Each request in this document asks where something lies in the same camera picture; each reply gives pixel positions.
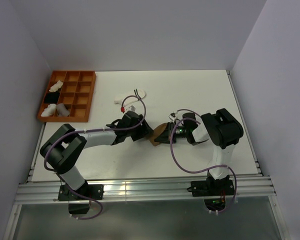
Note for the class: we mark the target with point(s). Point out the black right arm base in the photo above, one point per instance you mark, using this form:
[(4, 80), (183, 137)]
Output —
[(220, 189)]

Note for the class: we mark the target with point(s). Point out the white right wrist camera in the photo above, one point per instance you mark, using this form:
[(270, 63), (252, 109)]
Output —
[(173, 117)]

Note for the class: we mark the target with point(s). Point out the aluminium frame rail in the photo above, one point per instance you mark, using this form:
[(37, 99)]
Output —
[(157, 189)]

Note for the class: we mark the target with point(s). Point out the orange wooden compartment tray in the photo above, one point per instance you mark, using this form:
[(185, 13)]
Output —
[(76, 94)]

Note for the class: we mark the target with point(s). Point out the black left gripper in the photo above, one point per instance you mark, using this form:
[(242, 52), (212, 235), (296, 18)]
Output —
[(144, 130)]

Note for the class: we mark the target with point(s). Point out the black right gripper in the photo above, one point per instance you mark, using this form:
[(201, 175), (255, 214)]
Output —
[(168, 136)]

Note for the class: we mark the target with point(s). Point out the white rolled sock in tray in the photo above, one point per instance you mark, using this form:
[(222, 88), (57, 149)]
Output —
[(49, 110)]

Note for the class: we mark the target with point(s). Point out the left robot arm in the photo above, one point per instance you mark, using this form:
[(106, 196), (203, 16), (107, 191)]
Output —
[(62, 150)]

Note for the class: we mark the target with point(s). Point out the grey sock with red cuff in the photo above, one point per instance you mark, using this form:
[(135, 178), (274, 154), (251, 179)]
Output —
[(62, 111)]

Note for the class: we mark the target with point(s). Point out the cream rolled sock in tray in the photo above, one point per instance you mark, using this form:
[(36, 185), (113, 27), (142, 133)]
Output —
[(55, 87)]

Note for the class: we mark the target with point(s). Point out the black rolled sock in tray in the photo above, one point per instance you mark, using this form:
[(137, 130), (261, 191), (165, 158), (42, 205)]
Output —
[(51, 98)]

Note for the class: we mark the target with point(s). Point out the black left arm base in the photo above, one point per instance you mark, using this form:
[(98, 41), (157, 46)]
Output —
[(79, 203)]

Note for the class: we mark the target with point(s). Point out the white sock with black stripes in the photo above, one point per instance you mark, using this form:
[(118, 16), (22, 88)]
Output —
[(130, 97)]

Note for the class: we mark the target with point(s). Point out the tan brown long sock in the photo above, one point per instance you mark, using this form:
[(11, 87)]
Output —
[(159, 135)]

